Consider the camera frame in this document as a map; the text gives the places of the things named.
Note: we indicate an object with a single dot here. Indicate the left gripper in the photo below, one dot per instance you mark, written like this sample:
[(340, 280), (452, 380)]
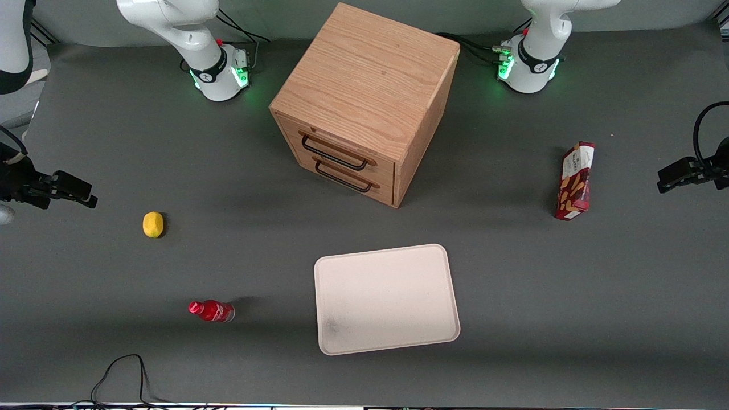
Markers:
[(719, 170)]

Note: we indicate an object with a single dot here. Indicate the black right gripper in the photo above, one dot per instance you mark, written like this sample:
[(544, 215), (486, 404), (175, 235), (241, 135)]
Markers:
[(16, 180)]

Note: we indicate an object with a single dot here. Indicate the red tartan shortbread cookie box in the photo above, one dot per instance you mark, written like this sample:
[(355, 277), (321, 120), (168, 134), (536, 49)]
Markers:
[(575, 182)]

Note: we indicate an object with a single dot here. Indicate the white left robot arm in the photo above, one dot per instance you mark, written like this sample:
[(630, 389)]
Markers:
[(535, 68)]

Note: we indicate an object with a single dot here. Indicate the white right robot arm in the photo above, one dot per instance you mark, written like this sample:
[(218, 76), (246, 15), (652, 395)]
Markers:
[(196, 42)]

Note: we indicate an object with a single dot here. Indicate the beige plastic tray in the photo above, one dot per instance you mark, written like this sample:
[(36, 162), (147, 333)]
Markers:
[(387, 299)]

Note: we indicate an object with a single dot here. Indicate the yellow lemon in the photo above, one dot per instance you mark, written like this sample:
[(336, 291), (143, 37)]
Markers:
[(152, 224)]

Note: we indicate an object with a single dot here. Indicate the red soda bottle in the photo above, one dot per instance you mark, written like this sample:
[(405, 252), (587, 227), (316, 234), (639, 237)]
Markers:
[(213, 311)]

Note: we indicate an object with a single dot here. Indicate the wooden drawer front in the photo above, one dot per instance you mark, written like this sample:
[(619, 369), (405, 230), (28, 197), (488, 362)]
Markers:
[(342, 145), (364, 188)]

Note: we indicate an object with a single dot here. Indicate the wooden two-drawer cabinet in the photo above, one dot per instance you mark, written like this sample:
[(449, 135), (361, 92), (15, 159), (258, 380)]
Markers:
[(370, 80)]

